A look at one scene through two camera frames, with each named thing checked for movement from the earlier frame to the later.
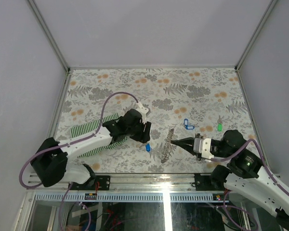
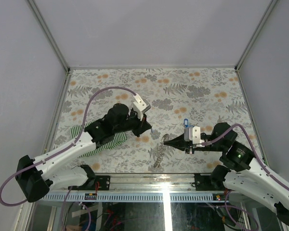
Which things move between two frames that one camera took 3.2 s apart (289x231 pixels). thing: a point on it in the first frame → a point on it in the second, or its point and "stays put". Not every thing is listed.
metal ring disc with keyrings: x=167 y=150 → x=160 y=151
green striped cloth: x=92 y=126 stays put
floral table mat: x=180 y=103 stays put
